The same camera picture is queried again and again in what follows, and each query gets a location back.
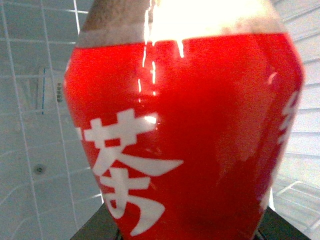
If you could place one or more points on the red label tea bottle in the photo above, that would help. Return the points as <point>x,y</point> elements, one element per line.
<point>184,109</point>

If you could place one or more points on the white wire fridge shelf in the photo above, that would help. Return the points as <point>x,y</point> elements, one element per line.
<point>47,191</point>

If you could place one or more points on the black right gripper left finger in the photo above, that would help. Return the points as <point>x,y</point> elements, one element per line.
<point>101,226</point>

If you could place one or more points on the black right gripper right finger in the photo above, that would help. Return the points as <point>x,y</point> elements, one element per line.
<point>275,227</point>

